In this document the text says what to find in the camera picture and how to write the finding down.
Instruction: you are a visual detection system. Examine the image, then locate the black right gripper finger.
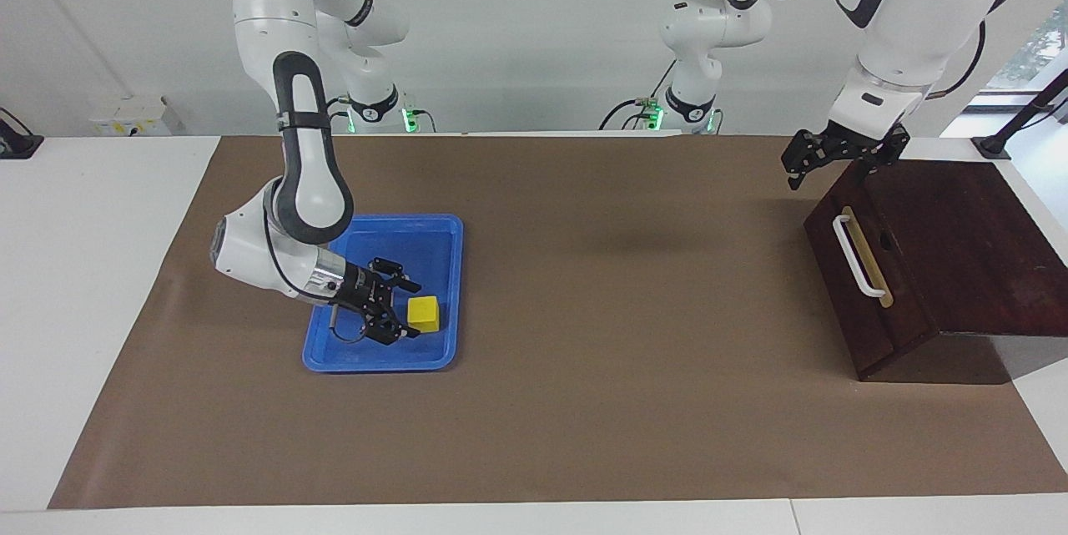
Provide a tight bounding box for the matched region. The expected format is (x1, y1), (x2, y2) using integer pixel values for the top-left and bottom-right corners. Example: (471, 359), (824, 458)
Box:
(365, 313), (423, 346)
(369, 257), (423, 295)

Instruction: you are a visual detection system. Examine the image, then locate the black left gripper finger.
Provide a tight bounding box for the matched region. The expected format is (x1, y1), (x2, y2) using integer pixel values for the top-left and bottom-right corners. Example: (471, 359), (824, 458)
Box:
(853, 134), (911, 186)
(781, 129), (836, 190)

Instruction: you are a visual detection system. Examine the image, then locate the yellow block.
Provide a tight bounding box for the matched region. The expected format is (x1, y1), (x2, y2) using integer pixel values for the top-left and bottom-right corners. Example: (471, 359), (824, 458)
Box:
(407, 295), (441, 334)

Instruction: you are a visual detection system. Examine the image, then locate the white drawer handle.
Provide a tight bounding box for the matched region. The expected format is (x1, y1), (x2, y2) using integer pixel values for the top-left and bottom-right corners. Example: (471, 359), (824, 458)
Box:
(832, 214), (887, 300)

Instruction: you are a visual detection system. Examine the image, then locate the blue plastic tray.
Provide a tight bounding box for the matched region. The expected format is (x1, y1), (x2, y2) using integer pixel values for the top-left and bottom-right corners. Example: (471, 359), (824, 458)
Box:
(302, 214), (465, 375)

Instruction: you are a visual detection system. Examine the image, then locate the dark wooden cabinet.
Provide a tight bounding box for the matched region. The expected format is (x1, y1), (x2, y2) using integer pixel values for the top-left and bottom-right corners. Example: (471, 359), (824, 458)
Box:
(804, 158), (1068, 384)

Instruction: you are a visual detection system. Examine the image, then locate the black clamp stand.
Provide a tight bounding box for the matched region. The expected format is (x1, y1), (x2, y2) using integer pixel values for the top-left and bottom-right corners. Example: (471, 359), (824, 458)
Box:
(972, 68), (1068, 161)

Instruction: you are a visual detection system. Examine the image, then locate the window with greenery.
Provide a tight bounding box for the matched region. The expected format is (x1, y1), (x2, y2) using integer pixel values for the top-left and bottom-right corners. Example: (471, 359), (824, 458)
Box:
(985, 0), (1068, 95)

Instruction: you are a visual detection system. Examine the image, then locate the brown table mat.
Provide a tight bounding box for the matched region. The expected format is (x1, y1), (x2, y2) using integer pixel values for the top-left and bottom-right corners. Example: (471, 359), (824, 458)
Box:
(48, 133), (1068, 511)

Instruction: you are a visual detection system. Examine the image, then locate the white box with yellow labels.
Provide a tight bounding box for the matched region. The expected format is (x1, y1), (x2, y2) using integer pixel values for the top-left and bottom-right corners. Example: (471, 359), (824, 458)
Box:
(88, 96), (186, 138)

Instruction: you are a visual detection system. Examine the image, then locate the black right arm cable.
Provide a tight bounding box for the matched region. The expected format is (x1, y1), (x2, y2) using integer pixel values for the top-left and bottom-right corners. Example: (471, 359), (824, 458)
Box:
(264, 180), (369, 345)

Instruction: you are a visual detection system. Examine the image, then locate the black base cable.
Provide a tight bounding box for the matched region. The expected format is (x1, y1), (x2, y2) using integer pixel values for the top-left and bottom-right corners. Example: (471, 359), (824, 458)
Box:
(315, 91), (436, 136)
(599, 59), (725, 134)

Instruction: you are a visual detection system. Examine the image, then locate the black desk mount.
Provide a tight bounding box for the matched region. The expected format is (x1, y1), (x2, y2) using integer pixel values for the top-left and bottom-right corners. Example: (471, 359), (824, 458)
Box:
(0, 107), (44, 159)

